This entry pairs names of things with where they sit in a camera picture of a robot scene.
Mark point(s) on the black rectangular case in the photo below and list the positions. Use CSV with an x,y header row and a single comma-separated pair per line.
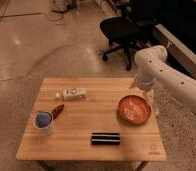
x,y
105,139

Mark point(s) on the red brown spoon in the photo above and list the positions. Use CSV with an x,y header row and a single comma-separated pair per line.
x,y
56,111

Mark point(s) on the wooden table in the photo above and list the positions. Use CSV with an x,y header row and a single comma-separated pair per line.
x,y
96,113

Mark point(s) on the white cup with blue cloth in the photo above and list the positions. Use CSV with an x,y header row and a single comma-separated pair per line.
x,y
43,122

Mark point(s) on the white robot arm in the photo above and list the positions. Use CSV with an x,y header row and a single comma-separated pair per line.
x,y
151,63

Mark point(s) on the orange ceramic bowl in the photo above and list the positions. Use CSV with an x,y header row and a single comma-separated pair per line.
x,y
134,109

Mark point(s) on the black office chair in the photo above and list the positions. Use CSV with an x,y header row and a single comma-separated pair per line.
x,y
136,23

